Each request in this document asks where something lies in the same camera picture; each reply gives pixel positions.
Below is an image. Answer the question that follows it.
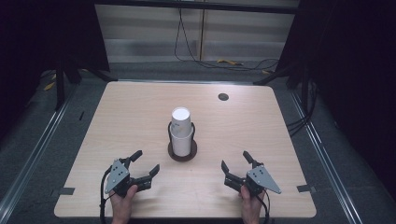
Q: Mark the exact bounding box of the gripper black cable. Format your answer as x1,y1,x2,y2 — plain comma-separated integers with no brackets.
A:
99,167,114,224
257,192,272,224

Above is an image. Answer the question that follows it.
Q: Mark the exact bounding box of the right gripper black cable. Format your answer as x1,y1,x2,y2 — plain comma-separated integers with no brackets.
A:
257,192,272,224

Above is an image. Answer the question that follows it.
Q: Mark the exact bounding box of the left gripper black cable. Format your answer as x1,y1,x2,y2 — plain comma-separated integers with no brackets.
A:
99,167,114,224

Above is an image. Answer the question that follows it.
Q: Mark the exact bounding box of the stack of white paper cups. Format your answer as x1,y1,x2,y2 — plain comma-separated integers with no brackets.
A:
170,106,194,158

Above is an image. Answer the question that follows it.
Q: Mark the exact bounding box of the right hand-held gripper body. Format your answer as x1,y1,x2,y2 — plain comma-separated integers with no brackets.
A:
244,164,282,197

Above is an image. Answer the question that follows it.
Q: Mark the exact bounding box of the person's left hand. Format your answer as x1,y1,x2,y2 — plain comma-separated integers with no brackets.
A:
108,185,139,219

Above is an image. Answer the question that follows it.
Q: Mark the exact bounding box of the dark curtain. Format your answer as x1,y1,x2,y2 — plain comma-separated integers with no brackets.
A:
0,0,110,138
276,0,396,190

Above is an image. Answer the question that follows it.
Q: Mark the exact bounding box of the black overhead beam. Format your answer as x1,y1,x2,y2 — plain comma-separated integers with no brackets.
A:
93,0,301,15

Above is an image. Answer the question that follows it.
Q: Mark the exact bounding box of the metal floor rail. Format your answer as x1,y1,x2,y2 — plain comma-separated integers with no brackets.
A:
289,90,364,224
0,90,79,217

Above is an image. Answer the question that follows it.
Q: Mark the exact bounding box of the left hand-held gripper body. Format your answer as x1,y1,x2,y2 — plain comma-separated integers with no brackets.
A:
104,159,138,198

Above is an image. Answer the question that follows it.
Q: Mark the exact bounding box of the black hanging wall cable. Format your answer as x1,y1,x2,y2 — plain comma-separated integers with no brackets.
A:
173,7,280,72

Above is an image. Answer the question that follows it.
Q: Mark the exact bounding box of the bundle of black floor cables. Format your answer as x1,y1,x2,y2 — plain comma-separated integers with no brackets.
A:
286,77,319,137

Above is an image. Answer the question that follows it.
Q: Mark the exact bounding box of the black metal stand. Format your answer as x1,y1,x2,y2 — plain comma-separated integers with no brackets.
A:
53,59,119,111
252,61,311,105

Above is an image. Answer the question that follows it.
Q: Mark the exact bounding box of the person's right hand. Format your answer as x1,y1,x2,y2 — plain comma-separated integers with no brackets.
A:
238,186,266,218

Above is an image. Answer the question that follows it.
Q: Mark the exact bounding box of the black wire cup holder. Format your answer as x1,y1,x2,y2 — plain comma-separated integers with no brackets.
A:
167,120,198,162

